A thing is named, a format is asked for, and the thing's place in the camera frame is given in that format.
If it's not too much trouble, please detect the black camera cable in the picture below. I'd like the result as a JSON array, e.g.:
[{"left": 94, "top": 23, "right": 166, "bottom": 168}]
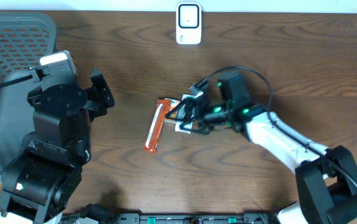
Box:
[{"left": 193, "top": 65, "right": 357, "bottom": 224}]

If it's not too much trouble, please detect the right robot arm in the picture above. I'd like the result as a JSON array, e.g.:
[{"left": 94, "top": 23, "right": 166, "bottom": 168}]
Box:
[{"left": 166, "top": 67, "right": 357, "bottom": 224}]

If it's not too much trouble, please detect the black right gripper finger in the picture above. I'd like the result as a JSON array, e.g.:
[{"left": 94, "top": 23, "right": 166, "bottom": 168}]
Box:
[
  {"left": 166, "top": 97, "right": 198, "bottom": 121},
  {"left": 181, "top": 120, "right": 211, "bottom": 134}
]

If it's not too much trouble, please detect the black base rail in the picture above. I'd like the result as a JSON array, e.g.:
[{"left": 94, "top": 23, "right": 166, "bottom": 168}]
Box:
[{"left": 115, "top": 212, "right": 280, "bottom": 224}]

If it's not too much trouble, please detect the orange snack bar wrapper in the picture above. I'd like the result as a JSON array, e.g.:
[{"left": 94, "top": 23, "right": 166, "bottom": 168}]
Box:
[{"left": 143, "top": 98, "right": 171, "bottom": 154}]

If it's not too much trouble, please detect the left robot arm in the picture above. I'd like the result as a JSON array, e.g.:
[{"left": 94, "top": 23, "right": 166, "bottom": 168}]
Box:
[{"left": 0, "top": 67, "right": 115, "bottom": 223}]

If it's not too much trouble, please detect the orange tissue pack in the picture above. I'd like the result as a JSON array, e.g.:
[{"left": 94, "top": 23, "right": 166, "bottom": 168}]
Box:
[{"left": 165, "top": 98, "right": 181, "bottom": 124}]

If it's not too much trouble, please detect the white green carton box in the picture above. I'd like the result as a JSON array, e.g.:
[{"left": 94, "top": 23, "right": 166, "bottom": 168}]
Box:
[{"left": 174, "top": 94, "right": 193, "bottom": 134}]

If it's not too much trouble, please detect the white barcode scanner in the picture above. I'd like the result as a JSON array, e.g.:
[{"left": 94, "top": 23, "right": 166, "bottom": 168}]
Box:
[{"left": 176, "top": 2, "right": 202, "bottom": 45}]

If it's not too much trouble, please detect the dark grey mesh basket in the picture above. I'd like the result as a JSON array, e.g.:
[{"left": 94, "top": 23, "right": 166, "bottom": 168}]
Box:
[{"left": 0, "top": 12, "right": 57, "bottom": 181}]

